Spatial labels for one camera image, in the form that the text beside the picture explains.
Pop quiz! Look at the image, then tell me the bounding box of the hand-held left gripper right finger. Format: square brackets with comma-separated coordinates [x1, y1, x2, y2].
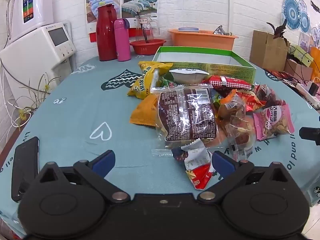
[197, 151, 292, 204]

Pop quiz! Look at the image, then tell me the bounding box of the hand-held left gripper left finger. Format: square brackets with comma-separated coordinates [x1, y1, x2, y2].
[37, 150, 131, 203]

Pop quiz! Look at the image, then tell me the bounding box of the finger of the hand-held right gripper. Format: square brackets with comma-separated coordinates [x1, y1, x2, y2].
[299, 127, 320, 146]

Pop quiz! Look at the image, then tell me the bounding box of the small red white packet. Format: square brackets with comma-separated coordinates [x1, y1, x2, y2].
[171, 139, 217, 190]

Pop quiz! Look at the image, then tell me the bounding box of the clear cake packet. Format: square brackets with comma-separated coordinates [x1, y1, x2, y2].
[224, 114, 256, 161]

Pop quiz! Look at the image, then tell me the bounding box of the pink nut packet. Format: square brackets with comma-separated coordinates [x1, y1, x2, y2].
[252, 104, 295, 141]

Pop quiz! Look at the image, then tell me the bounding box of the red dates packet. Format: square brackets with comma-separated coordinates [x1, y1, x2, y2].
[252, 82, 286, 110]

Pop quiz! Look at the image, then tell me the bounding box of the brown bread packet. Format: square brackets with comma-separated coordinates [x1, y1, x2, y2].
[152, 85, 218, 146]

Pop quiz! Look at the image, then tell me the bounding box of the yellow snack packet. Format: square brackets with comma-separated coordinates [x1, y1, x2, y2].
[127, 61, 173, 100]

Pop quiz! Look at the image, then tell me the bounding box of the white snack packet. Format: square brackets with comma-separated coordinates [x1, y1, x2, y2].
[169, 69, 209, 84]

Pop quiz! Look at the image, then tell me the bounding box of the green cardboard box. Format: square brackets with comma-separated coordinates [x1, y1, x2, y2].
[152, 46, 257, 85]

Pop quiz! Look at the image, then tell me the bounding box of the green candy packet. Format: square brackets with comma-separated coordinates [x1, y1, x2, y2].
[160, 76, 175, 88]

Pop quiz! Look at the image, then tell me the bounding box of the white power strip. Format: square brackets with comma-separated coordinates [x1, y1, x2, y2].
[296, 80, 320, 110]

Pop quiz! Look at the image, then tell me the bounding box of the black charger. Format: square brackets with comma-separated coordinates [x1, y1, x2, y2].
[308, 82, 320, 97]

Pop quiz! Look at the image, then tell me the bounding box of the small cardboard box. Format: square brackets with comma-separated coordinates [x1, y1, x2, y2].
[284, 59, 313, 81]

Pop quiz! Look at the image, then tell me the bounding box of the teal printed tablecloth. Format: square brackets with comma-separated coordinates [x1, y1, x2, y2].
[0, 54, 320, 232]

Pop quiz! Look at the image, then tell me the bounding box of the orange bag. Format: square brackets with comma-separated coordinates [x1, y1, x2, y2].
[310, 46, 320, 77]

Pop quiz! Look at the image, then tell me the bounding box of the black phone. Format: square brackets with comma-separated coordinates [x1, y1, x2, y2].
[11, 137, 40, 203]

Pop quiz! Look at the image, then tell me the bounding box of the small green box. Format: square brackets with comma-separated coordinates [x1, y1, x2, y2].
[290, 45, 314, 67]

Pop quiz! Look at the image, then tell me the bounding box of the large cardboard box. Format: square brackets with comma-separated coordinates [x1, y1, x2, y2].
[250, 30, 291, 72]

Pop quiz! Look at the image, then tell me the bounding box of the dried twig plant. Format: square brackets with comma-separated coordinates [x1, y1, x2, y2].
[14, 72, 61, 132]

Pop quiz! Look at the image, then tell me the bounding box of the dark red plant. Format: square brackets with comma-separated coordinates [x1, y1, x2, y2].
[266, 19, 291, 47]

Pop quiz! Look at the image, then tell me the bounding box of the red plastic basket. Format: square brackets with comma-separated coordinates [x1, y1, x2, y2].
[129, 39, 167, 55]

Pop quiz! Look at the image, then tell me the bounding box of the pink bottle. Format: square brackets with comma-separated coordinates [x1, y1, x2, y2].
[114, 18, 132, 62]

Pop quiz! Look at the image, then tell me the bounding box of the blue paper fan decoration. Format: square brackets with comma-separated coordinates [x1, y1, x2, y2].
[281, 0, 311, 33]

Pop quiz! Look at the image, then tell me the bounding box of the orange plastic basin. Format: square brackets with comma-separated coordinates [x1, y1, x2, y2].
[167, 28, 239, 51]

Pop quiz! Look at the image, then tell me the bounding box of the red thermos jug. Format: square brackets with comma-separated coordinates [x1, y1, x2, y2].
[96, 4, 118, 62]

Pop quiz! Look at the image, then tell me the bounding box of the white appliance with screen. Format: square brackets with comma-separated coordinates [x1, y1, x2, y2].
[0, 22, 77, 110]

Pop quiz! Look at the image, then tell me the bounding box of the dark spoon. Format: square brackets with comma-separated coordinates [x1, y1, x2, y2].
[141, 24, 150, 43]

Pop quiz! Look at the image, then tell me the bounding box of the glass pitcher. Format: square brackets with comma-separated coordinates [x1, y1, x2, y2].
[135, 15, 160, 44]

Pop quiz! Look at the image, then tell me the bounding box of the wall poster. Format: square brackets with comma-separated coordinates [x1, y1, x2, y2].
[85, 0, 159, 43]

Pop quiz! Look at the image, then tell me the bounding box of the white wall water purifier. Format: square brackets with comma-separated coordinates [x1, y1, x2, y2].
[7, 0, 54, 42]

